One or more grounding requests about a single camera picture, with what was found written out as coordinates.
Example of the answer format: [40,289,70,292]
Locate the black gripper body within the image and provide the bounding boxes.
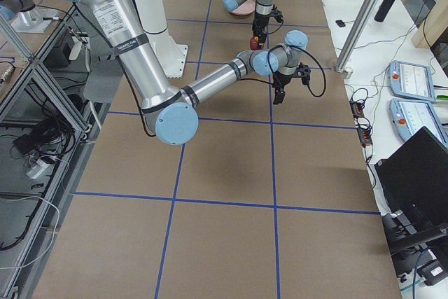
[252,12,270,32]
[274,71,293,91]

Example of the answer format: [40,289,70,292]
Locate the red apple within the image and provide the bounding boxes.
[250,36,264,50]

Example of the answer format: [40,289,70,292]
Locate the pink plate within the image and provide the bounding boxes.
[230,0,256,17]

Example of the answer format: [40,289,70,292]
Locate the small black square device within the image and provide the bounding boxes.
[335,20,346,27]

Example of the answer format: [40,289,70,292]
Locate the black water bottle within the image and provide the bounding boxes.
[374,0,395,22]

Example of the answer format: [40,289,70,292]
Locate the near blue teach pendant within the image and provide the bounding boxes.
[388,98,447,146]

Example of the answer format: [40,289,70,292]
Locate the blue teach pendant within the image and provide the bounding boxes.
[388,98,447,146]
[387,60,436,102]

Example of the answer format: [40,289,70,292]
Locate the far blue teach pendant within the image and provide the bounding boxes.
[387,60,436,102]

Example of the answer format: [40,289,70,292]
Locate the black laptop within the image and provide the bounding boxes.
[374,127,447,225]

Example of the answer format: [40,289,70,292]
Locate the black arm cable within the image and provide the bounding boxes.
[241,43,327,99]

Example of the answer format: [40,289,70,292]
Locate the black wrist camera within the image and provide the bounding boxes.
[296,62,311,86]
[270,5,284,24]

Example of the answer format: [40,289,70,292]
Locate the aluminium frame post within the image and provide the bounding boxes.
[335,0,378,79]

